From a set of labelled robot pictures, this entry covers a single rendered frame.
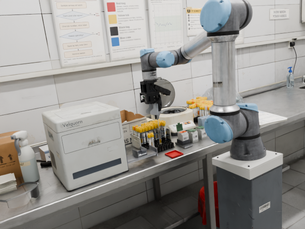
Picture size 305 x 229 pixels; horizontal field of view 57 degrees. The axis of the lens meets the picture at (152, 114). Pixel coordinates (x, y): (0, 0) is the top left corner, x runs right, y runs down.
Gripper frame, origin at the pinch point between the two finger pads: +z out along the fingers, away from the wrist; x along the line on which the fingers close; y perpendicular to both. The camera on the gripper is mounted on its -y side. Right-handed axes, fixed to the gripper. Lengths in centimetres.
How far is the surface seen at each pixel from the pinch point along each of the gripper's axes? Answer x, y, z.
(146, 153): 11.5, 15.5, 13.0
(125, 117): -43.7, -2.2, 8.3
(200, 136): 6.1, -23.1, 15.8
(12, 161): -20, 70, 9
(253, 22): -50, -141, -46
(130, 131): -16.2, 9.2, 9.0
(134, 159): 11.4, 22.0, 13.7
